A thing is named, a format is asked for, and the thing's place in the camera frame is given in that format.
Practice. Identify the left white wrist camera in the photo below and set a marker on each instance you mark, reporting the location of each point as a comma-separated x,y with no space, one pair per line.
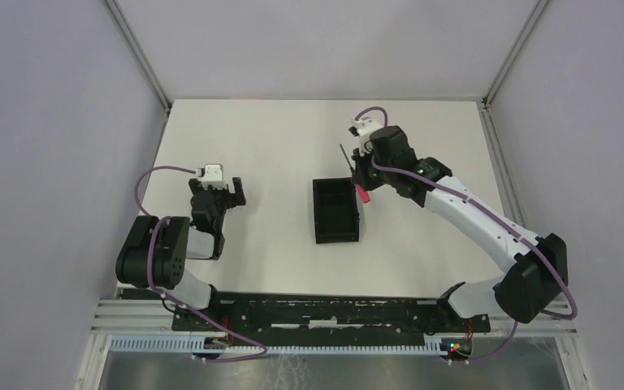
211,176

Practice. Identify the black plastic bin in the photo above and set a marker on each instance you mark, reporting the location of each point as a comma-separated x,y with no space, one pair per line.
336,215

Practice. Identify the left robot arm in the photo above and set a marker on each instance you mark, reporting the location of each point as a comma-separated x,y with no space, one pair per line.
154,257

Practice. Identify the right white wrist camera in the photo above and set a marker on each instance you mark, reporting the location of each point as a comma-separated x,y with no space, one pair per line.
362,129

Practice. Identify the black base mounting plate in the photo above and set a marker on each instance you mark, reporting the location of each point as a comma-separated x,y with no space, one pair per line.
309,320

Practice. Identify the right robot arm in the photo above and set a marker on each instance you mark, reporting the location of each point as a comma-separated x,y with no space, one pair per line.
534,267

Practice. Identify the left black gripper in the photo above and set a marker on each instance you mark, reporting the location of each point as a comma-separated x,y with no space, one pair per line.
218,194

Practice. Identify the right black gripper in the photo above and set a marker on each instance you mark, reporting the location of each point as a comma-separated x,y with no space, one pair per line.
359,169

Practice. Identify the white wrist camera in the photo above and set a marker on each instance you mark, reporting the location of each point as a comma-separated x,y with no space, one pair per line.
211,176
362,129

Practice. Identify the white slotted cable duct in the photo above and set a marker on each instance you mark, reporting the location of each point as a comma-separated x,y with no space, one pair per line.
200,344

